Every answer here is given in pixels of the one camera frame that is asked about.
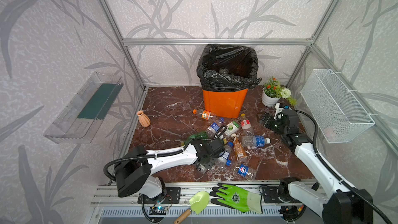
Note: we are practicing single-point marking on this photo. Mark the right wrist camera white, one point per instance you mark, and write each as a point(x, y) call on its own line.
point(279, 107)

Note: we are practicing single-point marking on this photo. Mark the red label yellow cap bottle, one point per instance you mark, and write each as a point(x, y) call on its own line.
point(245, 123)

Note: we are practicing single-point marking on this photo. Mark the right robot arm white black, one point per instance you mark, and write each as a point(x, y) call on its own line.
point(341, 202)

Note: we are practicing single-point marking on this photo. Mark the clear acrylic wall shelf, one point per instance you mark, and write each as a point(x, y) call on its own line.
point(79, 122)

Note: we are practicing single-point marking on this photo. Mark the orange cap bottle near bin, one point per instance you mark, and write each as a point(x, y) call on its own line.
point(204, 114)

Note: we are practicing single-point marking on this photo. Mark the blue label water bottle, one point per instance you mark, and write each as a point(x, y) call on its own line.
point(254, 141)

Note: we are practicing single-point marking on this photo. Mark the pale green label bottle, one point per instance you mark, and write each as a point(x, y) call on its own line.
point(203, 168)

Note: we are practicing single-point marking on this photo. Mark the white wire mesh basket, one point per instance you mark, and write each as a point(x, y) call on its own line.
point(340, 116)

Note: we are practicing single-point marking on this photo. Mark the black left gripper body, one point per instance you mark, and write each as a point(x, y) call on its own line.
point(214, 149)

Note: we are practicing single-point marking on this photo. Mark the small circuit board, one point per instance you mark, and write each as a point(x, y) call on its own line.
point(158, 210)

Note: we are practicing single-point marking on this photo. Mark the amber tea bottle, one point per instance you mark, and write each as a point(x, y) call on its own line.
point(239, 151)

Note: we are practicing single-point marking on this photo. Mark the light green garden trowel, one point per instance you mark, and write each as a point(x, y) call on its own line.
point(197, 204)

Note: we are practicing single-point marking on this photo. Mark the green work glove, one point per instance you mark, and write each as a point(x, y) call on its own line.
point(231, 196)

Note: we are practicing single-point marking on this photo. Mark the black bin liner bag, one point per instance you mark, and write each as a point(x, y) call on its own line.
point(228, 68)

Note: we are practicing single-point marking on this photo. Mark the white pot with flowers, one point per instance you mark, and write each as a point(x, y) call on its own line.
point(273, 91)

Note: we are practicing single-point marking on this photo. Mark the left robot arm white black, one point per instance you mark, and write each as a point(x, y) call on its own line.
point(133, 173)

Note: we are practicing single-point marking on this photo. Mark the crushed Pepsi bottle front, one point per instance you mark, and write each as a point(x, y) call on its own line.
point(245, 171)

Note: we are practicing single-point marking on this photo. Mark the white green lime drink bottle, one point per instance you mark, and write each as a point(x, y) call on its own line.
point(232, 127)

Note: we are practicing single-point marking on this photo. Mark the blue cap water bottle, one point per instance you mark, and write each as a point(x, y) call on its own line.
point(224, 160)

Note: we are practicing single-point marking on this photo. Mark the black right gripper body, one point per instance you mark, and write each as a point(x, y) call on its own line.
point(269, 121)

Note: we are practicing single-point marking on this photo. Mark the peach ceramic vase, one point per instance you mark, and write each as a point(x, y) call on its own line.
point(143, 119)

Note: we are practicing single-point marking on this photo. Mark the dark green Sprite bottle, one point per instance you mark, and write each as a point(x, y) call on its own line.
point(199, 135)

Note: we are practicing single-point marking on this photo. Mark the orange trash bin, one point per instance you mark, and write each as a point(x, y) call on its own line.
point(224, 104)

